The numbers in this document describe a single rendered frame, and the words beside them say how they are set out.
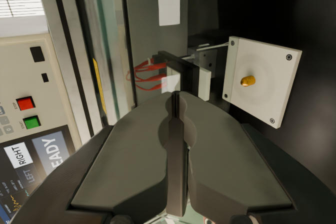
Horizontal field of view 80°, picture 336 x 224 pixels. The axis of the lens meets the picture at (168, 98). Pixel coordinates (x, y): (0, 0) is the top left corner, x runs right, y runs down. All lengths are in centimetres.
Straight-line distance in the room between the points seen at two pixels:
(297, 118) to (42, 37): 45
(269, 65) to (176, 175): 30
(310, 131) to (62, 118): 44
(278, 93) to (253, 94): 5
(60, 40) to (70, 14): 4
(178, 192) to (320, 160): 31
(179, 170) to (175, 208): 5
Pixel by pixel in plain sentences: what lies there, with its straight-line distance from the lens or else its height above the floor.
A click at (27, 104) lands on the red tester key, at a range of 41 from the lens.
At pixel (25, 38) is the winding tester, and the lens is 38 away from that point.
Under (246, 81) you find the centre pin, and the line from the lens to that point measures 42.
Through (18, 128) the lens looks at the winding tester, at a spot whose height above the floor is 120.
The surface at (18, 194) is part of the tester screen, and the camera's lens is 53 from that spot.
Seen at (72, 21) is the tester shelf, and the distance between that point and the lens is 35.
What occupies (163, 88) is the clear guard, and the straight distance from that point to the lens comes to 16.
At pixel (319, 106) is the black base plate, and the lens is 40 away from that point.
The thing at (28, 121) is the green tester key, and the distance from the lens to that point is 43.
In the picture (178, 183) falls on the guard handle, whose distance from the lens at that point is 17.
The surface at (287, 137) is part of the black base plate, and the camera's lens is 45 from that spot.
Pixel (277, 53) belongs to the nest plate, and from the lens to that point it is 40.
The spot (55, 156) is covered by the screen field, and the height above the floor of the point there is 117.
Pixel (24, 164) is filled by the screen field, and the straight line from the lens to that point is 49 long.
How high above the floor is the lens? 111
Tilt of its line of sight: 25 degrees down
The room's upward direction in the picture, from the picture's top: 106 degrees counter-clockwise
